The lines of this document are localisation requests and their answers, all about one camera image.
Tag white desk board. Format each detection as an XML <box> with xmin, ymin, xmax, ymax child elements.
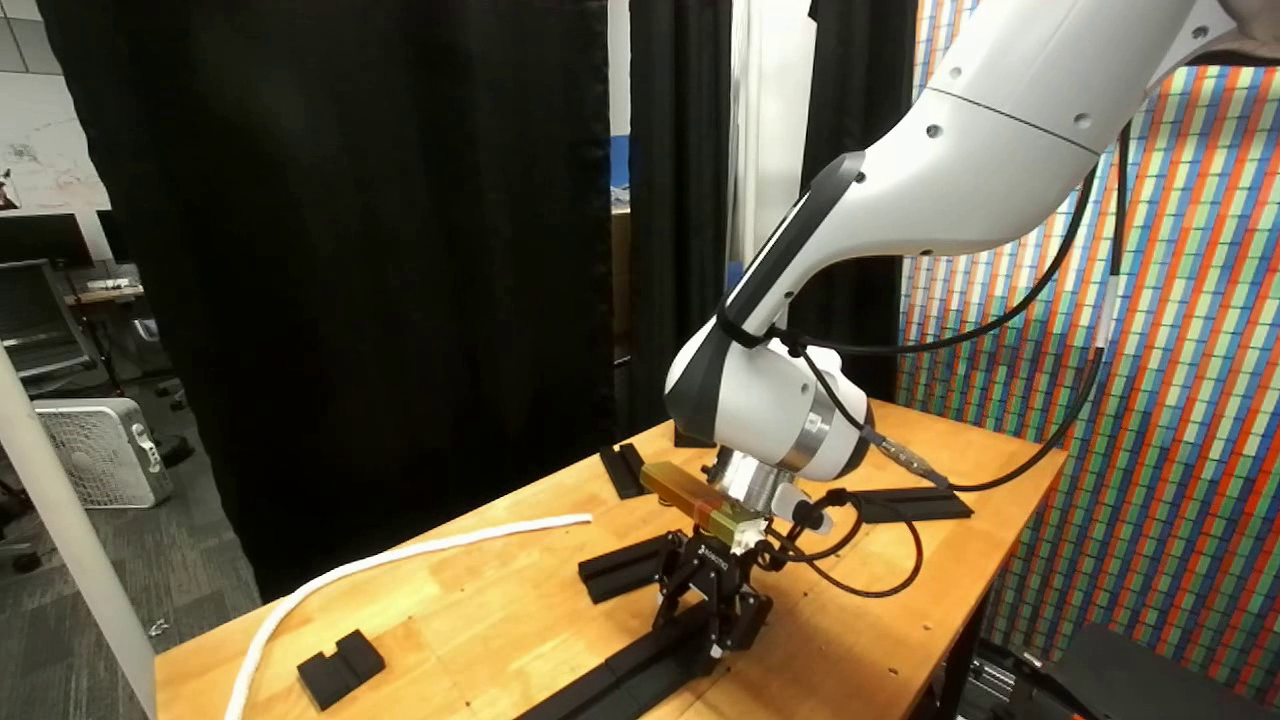
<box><xmin>0</xmin><ymin>73</ymin><xmax>120</xmax><ymax>264</ymax></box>

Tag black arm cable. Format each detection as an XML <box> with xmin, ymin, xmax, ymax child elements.
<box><xmin>777</xmin><ymin>164</ymin><xmax>1106</xmax><ymax>360</ymax></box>

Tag white flexible tube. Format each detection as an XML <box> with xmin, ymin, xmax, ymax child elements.
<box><xmin>221</xmin><ymin>508</ymin><xmax>600</xmax><ymax>720</ymax></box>

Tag wide black curtain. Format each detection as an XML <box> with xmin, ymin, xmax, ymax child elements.
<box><xmin>38</xmin><ymin>0</ymin><xmax>618</xmax><ymax>592</ymax></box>

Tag black grooved track piece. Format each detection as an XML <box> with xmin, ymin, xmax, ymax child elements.
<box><xmin>516</xmin><ymin>652</ymin><xmax>673</xmax><ymax>720</ymax></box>
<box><xmin>572</xmin><ymin>528</ymin><xmax>691</xmax><ymax>608</ymax></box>
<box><xmin>632</xmin><ymin>595</ymin><xmax>777</xmax><ymax>693</ymax></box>
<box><xmin>837</xmin><ymin>485</ymin><xmax>975</xmax><ymax>523</ymax></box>
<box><xmin>595</xmin><ymin>441</ymin><xmax>656</xmax><ymax>502</ymax></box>

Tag black controller box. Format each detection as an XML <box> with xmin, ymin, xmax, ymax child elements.
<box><xmin>953</xmin><ymin>640</ymin><xmax>1065</xmax><ymax>720</ymax></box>

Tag white frame post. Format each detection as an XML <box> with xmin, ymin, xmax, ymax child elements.
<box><xmin>725</xmin><ymin>0</ymin><xmax>820</xmax><ymax>390</ymax></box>

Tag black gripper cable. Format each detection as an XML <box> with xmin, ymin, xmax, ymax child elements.
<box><xmin>777</xmin><ymin>117</ymin><xmax>1135</xmax><ymax>601</ymax></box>

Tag white metal pole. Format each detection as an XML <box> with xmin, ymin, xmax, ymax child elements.
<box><xmin>0</xmin><ymin>338</ymin><xmax>170</xmax><ymax>720</ymax></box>

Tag small black grooved block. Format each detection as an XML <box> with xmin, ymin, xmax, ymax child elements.
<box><xmin>292</xmin><ymin>628</ymin><xmax>388</xmax><ymax>711</ymax></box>

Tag grey computer case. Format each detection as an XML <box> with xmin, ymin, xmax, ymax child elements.
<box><xmin>31</xmin><ymin>390</ymin><xmax>178</xmax><ymax>517</ymax></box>

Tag colourful patterned wall panel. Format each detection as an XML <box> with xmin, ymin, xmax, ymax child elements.
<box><xmin>894</xmin><ymin>0</ymin><xmax>1280</xmax><ymax>711</ymax></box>

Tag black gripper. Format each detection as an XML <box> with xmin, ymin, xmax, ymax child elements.
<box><xmin>653</xmin><ymin>513</ymin><xmax>777</xmax><ymax>665</ymax></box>

